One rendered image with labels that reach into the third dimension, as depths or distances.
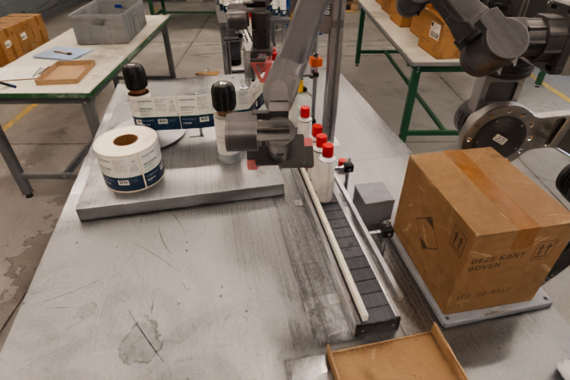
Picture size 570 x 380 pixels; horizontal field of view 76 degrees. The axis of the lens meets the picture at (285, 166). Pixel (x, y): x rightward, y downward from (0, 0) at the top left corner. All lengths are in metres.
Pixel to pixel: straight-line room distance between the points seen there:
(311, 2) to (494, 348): 0.85
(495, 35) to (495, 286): 0.56
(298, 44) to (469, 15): 0.32
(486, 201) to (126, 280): 0.92
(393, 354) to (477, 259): 0.28
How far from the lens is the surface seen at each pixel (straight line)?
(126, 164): 1.26
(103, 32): 3.26
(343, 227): 1.12
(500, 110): 1.13
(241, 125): 0.67
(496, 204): 0.93
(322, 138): 1.12
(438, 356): 0.98
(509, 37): 0.79
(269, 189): 1.27
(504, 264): 0.96
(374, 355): 0.94
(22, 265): 2.62
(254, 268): 1.07
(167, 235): 1.20
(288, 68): 0.68
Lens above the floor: 1.65
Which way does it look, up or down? 35 degrees down
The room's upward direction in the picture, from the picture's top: straight up
